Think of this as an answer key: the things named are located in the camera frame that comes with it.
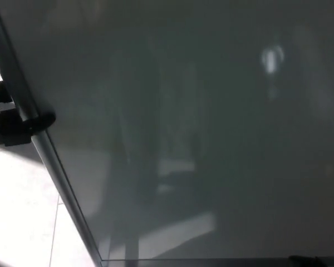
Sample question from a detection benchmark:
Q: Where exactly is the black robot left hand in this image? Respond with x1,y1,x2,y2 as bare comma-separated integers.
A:
0,80,57,147

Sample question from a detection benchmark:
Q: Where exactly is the small black plastic bracket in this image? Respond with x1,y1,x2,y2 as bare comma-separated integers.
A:
288,255,331,267

